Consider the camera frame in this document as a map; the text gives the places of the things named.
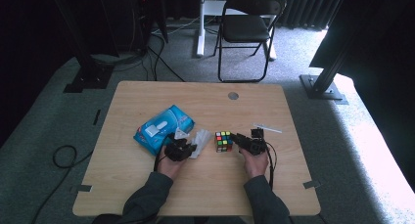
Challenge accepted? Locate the black metal stand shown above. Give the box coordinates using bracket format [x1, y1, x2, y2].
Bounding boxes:
[48, 0, 115, 94]
[299, 27, 349, 106]

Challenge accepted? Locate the black folding chair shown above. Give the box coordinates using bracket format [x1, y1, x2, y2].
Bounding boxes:
[213, 0, 288, 84]

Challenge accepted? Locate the white floor cable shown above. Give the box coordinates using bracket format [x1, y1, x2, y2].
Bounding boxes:
[152, 17, 201, 36]

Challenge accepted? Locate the person's right hand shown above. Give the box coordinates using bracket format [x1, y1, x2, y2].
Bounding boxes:
[241, 149, 269, 180]

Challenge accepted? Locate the person's left hand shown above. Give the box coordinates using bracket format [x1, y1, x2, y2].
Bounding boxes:
[157, 152, 187, 181]

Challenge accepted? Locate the blue wet wipe pack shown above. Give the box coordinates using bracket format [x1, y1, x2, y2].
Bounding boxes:
[133, 104, 196, 157]

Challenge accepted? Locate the multicoloured puzzle cube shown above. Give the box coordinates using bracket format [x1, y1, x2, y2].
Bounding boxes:
[214, 130, 234, 154]

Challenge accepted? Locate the black looped floor cable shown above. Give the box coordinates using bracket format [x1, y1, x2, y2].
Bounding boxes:
[30, 144, 94, 224]

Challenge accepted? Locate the right hand-held gripper cable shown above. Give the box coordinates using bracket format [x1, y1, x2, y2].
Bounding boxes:
[264, 141, 279, 191]

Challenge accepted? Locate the left hand-held gripper cable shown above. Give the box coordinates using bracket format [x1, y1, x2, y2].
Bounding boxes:
[153, 148, 168, 173]

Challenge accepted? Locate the white wet wipe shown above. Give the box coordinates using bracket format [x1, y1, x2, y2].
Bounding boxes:
[190, 128, 214, 160]

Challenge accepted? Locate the dark equipment rack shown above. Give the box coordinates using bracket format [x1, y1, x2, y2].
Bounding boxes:
[97, 0, 169, 57]

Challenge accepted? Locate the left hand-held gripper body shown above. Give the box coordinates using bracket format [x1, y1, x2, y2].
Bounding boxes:
[164, 127, 190, 162]

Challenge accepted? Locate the dark pleated curtain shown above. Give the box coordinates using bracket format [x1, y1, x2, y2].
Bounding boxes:
[277, 0, 347, 31]

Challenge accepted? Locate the hand-held gripper cable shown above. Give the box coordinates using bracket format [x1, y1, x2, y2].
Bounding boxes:
[264, 141, 279, 191]
[153, 148, 168, 173]

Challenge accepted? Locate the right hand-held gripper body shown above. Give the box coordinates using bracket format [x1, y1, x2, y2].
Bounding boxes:
[246, 122, 283, 157]

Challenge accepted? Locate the white desk frame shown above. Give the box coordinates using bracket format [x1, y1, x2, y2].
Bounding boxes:
[195, 0, 278, 62]

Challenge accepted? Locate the dark cloth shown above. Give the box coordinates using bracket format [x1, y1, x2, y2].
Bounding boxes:
[308, 0, 415, 190]

